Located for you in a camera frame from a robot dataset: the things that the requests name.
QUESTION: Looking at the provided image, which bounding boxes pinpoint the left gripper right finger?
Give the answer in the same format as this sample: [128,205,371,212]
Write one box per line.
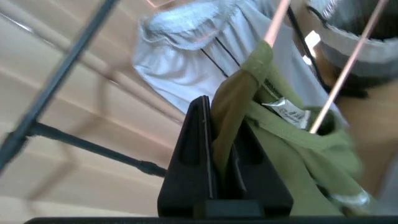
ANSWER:
[222,119,294,218]

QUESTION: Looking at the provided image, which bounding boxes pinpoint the pale grey shorts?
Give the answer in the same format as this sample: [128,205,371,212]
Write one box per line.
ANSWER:
[132,0,349,125]

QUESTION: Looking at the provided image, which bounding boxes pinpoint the green garment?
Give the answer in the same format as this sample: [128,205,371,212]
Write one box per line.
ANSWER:
[210,39,377,217]

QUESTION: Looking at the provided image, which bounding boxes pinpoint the white laundry basket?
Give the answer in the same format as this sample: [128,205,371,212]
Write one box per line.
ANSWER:
[307,0,398,91]

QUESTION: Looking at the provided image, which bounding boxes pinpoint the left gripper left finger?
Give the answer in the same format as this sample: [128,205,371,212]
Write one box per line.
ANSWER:
[157,95,219,218]

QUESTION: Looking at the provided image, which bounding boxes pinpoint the beige curtain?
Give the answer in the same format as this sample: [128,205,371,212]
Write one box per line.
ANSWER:
[0,0,193,218]

